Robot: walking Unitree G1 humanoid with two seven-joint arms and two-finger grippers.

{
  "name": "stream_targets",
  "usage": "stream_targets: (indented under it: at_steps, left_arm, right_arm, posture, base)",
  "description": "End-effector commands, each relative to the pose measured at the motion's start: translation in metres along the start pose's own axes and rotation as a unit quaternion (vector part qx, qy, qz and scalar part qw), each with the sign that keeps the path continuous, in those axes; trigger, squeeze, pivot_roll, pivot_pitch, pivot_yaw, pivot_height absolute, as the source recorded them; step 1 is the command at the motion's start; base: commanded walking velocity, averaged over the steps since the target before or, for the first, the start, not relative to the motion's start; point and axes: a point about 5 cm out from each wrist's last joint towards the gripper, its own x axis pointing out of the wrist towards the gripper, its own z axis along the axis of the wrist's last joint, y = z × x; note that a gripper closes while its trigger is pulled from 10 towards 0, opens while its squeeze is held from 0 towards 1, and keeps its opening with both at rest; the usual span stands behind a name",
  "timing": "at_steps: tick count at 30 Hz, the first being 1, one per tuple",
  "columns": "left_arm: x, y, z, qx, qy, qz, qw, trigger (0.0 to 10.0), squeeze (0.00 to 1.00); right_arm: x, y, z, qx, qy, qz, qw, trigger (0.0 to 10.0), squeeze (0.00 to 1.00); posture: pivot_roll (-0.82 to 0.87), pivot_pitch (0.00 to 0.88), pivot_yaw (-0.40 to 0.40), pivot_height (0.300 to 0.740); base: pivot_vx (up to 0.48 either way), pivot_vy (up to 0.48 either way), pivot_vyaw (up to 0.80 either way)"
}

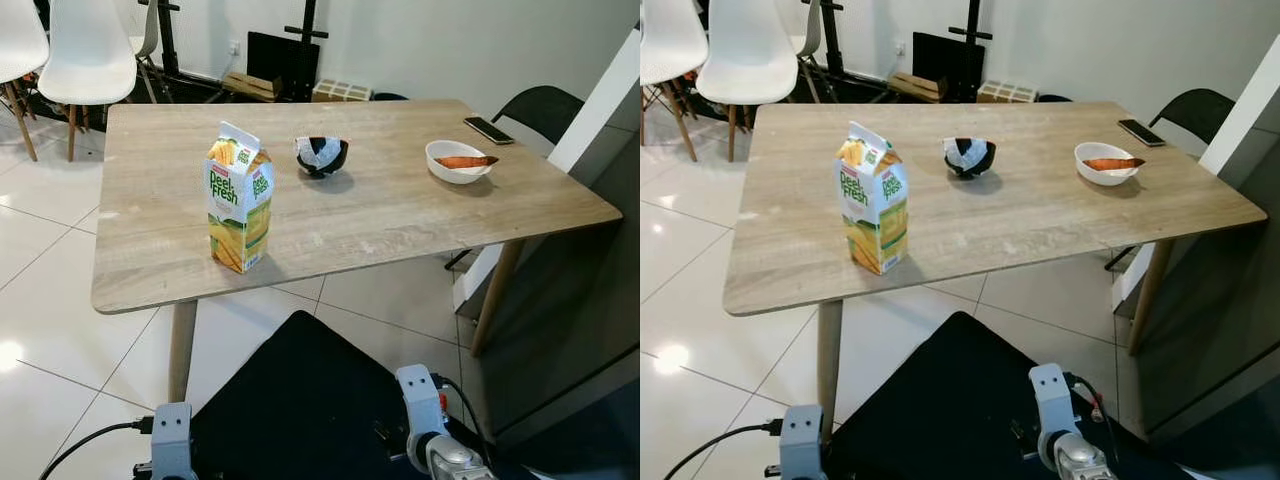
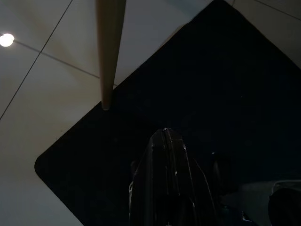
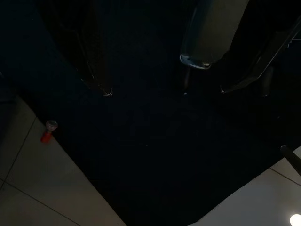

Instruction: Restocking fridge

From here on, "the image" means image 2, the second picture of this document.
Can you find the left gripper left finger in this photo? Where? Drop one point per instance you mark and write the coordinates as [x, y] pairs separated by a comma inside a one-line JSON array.
[[150, 183]]

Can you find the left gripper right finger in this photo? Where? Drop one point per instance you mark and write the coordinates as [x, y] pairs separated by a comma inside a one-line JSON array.
[[188, 188]]

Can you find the black floor mat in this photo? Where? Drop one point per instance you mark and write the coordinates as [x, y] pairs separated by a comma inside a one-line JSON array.
[[211, 82]]

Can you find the light wooden dining table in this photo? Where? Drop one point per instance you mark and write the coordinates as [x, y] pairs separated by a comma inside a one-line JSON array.
[[108, 58]]

